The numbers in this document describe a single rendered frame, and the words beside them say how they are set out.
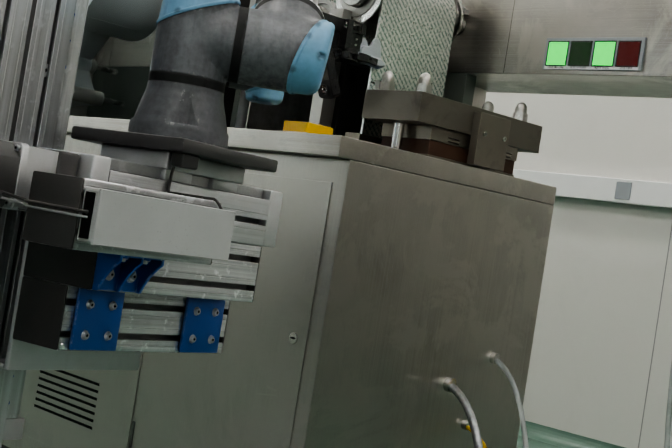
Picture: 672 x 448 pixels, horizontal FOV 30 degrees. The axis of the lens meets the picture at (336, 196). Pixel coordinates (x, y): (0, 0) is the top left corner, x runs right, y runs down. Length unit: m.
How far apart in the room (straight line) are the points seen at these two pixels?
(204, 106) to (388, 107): 0.77
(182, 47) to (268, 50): 0.13
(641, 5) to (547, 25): 0.24
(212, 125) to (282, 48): 0.15
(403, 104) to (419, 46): 0.28
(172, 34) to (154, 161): 0.20
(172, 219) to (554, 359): 4.02
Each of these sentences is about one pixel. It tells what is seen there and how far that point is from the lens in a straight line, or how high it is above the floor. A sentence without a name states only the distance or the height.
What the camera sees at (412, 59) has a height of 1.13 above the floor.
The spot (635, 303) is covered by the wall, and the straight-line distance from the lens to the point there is 5.33.
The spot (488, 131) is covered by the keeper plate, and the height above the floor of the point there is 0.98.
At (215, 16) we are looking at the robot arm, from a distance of 1.88.
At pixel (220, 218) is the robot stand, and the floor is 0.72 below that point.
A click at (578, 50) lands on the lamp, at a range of 2.74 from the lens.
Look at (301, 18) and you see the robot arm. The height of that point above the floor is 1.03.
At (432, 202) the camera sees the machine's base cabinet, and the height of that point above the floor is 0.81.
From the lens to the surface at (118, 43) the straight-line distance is 3.52.
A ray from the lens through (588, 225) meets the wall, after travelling 5.50.
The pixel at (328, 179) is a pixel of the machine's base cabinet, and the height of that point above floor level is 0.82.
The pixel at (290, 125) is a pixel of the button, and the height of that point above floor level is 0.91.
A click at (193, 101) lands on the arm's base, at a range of 1.85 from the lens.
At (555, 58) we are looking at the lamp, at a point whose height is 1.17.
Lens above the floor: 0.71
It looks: 2 degrees up
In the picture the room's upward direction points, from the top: 9 degrees clockwise
